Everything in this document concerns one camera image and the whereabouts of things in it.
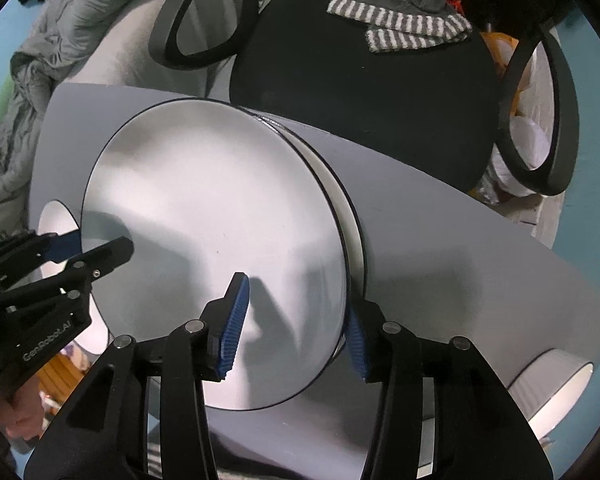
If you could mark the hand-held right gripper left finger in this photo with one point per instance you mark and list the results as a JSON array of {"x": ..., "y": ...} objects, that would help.
[{"x": 232, "y": 327}]

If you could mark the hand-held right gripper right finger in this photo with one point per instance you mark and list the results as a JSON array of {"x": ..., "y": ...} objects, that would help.
[{"x": 357, "y": 347}]

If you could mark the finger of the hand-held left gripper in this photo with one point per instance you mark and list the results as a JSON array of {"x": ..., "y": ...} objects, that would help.
[
  {"x": 62, "y": 246},
  {"x": 105, "y": 257}
]

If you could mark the white bowl black rim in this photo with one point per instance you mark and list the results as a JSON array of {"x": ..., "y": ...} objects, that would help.
[{"x": 545, "y": 380}]

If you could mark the person's left hand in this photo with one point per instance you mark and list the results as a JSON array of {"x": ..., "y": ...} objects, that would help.
[{"x": 20, "y": 412}]

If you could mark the grey quilted duvet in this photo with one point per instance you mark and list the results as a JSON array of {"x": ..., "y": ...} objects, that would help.
[{"x": 30, "y": 110}]

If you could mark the bed with light grey sheet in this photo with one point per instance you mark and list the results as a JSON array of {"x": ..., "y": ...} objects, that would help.
[{"x": 125, "y": 45}]

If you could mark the black office chair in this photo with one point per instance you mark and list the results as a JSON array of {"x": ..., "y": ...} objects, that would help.
[{"x": 370, "y": 110}]

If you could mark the white knotted plastic bag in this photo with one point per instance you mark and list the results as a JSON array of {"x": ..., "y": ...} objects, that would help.
[{"x": 527, "y": 140}]

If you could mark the orange plastic object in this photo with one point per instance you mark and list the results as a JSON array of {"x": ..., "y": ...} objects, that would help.
[{"x": 500, "y": 45}]

